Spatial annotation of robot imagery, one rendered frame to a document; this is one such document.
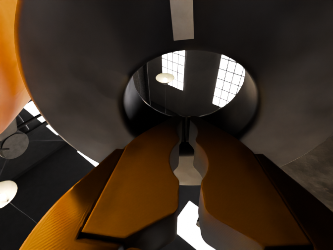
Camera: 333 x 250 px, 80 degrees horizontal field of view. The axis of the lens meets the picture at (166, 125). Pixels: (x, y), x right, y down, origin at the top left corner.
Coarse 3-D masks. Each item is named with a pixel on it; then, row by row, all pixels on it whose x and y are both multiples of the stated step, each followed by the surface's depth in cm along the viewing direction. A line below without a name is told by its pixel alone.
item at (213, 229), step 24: (192, 120) 11; (192, 144) 11; (216, 144) 9; (240, 144) 9; (216, 168) 8; (240, 168) 8; (216, 192) 7; (240, 192) 7; (264, 192) 7; (216, 216) 6; (240, 216) 6; (264, 216) 6; (288, 216) 6; (216, 240) 6; (240, 240) 6; (264, 240) 5; (288, 240) 5
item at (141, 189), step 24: (168, 120) 11; (144, 144) 9; (168, 144) 9; (120, 168) 8; (144, 168) 8; (168, 168) 8; (120, 192) 7; (144, 192) 7; (168, 192) 7; (96, 216) 6; (120, 216) 6; (144, 216) 6; (168, 216) 6; (120, 240) 6; (144, 240) 6; (168, 240) 7
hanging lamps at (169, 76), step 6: (156, 78) 658; (162, 78) 679; (168, 78) 678; (6, 180) 402; (0, 186) 399; (6, 186) 401; (12, 186) 399; (0, 192) 397; (6, 192) 401; (12, 192) 397; (0, 198) 382; (6, 198) 400; (12, 198) 375; (0, 204) 385; (6, 204) 367; (12, 204) 411; (36, 222) 485
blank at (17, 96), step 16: (0, 0) 7; (16, 0) 8; (0, 16) 7; (0, 32) 7; (0, 48) 7; (0, 64) 8; (16, 64) 8; (0, 80) 8; (16, 80) 9; (0, 96) 9; (16, 96) 9; (0, 112) 9; (16, 112) 10; (0, 128) 10
